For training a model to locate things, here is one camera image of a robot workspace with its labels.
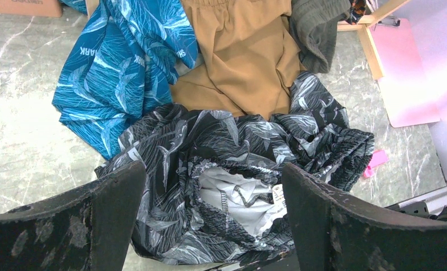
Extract wooden clothes rack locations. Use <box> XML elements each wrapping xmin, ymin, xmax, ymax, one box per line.
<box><xmin>338</xmin><ymin>0</ymin><xmax>409</xmax><ymax>80</ymax></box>

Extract dark leaf print shorts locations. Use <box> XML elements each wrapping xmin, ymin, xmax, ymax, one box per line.
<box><xmin>95</xmin><ymin>72</ymin><xmax>375</xmax><ymax>265</ymax></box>

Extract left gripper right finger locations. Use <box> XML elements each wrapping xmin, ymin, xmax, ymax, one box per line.
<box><xmin>281</xmin><ymin>164</ymin><xmax>447</xmax><ymax>270</ymax></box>

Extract pink plastic clip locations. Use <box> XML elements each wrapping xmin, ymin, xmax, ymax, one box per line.
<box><xmin>363</xmin><ymin>150</ymin><xmax>389</xmax><ymax>178</ymax></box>

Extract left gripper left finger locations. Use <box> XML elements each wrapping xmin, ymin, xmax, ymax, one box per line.
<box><xmin>0</xmin><ymin>161</ymin><xmax>146</xmax><ymax>270</ymax></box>

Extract orange black patterned garment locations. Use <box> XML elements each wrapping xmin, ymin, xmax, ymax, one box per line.
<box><xmin>344</xmin><ymin>0</ymin><xmax>367</xmax><ymax>25</ymax></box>

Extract blue leaf print garment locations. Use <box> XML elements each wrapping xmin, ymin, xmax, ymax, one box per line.
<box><xmin>52</xmin><ymin>1</ymin><xmax>198</xmax><ymax>159</ymax></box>

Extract brown shorts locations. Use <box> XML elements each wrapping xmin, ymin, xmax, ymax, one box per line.
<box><xmin>170</xmin><ymin>0</ymin><xmax>302</xmax><ymax>119</ymax></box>

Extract olive green garment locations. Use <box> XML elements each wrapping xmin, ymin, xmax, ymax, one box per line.
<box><xmin>290</xmin><ymin>0</ymin><xmax>350</xmax><ymax>73</ymax></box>

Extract pink clipboard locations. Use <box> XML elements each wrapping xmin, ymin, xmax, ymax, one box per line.
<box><xmin>371</xmin><ymin>19</ymin><xmax>441</xmax><ymax>128</ymax></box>

